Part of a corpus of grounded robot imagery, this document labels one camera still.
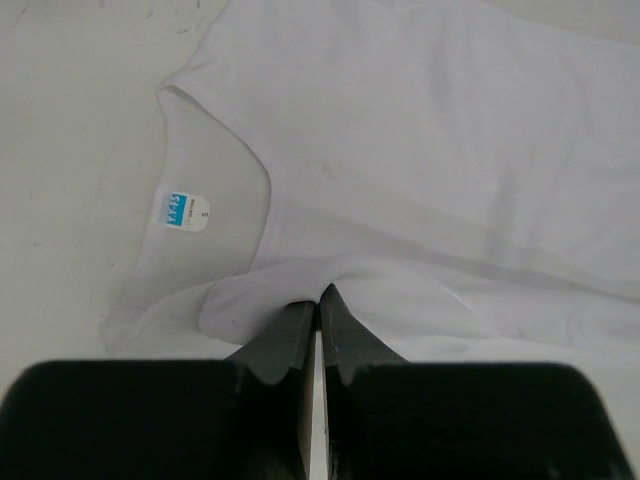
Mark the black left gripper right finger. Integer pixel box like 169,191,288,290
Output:
318,286,634,479

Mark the white t shirt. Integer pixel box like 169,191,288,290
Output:
100,1,639,369

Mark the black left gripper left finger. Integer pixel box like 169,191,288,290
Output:
1,302,315,479

